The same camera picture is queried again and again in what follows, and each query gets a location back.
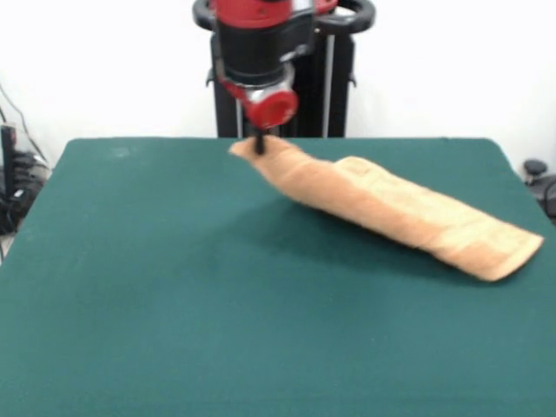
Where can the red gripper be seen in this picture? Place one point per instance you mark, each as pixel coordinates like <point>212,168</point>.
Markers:
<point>273,108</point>

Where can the tan terry cloth towel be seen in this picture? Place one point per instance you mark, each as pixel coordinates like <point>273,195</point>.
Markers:
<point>391,204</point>

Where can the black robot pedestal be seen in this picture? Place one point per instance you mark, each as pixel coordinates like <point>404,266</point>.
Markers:
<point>321,87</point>

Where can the black power strip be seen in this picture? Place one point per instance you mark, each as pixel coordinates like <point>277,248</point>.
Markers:
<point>8,152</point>

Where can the dark green table cloth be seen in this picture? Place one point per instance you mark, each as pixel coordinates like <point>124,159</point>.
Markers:
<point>65,347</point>

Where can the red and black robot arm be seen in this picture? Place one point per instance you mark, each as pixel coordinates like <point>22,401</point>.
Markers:
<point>260,52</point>

